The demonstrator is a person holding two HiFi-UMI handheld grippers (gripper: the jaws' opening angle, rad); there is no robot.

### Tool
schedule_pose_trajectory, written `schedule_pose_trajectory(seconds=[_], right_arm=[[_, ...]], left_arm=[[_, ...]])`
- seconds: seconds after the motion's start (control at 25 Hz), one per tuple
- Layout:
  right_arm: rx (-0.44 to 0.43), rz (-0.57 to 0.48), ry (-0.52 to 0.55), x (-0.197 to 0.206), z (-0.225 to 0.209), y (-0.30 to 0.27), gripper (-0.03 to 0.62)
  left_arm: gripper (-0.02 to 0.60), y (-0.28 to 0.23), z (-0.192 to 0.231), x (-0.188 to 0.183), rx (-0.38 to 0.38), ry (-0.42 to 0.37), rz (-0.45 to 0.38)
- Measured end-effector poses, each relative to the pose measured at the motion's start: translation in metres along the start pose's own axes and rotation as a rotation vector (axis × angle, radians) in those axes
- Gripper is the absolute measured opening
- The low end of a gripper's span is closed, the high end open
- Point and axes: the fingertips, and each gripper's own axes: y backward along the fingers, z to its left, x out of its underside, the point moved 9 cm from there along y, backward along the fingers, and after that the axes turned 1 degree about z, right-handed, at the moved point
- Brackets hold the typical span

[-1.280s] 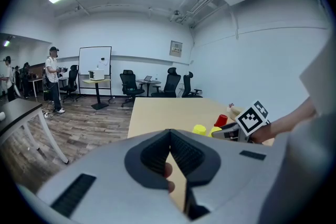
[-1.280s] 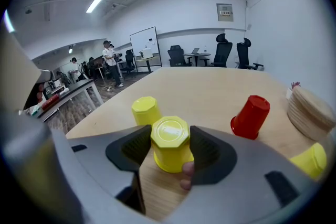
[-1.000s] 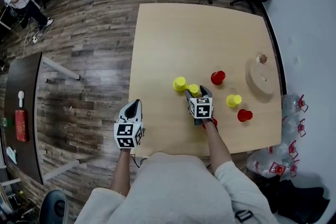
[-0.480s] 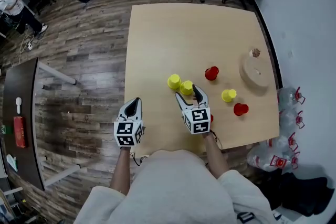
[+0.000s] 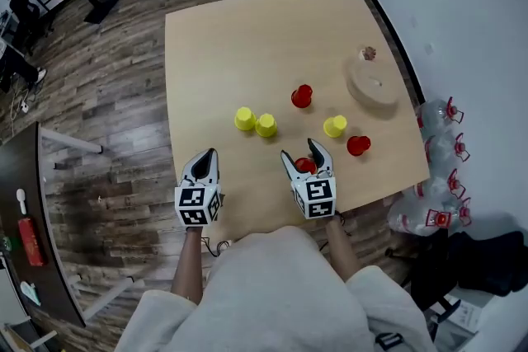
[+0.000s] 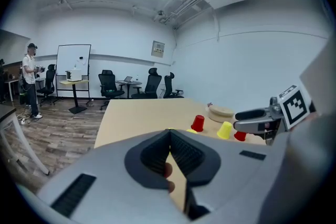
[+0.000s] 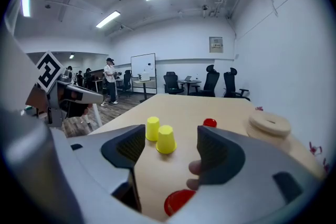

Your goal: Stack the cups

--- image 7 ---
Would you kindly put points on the grey laptop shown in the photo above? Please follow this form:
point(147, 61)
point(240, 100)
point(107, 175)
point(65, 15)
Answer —
point(187, 78)

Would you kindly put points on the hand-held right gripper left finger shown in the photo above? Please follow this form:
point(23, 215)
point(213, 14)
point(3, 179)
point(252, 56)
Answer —
point(92, 165)

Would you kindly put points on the yellow paper cup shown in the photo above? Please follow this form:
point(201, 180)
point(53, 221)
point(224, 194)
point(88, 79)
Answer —
point(152, 128)
point(166, 140)

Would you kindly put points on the white whiteboard on stand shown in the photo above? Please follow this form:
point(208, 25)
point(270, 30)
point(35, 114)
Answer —
point(143, 65)

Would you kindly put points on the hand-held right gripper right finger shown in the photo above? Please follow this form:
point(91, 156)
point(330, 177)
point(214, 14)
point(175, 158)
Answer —
point(249, 191)

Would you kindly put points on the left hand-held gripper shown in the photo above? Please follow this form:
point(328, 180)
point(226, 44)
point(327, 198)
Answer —
point(50, 70)

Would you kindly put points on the black office chair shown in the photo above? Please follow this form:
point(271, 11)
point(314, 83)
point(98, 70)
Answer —
point(210, 81)
point(172, 83)
point(233, 84)
point(127, 81)

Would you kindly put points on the grey wall electrical panel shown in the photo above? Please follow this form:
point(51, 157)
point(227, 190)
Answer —
point(216, 44)

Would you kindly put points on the red paper cup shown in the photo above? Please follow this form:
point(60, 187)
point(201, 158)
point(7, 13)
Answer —
point(178, 200)
point(210, 122)

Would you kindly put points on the white box appliance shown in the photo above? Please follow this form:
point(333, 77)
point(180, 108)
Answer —
point(144, 76)

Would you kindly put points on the person's left forearm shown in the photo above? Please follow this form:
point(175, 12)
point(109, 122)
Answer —
point(36, 99)

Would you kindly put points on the person's left hand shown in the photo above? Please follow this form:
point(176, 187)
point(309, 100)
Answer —
point(78, 95)

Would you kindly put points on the person's grey sweatshirt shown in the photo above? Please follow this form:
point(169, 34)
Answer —
point(13, 68)

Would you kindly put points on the person's right hand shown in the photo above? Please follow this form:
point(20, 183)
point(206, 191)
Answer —
point(194, 167)

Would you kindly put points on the ceiling security camera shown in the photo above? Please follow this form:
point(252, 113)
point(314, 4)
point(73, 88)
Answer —
point(121, 26)
point(204, 8)

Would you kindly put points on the light wooden standing table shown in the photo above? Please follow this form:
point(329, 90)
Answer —
point(144, 84)

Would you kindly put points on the round dark table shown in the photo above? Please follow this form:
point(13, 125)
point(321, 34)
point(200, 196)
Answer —
point(189, 82)

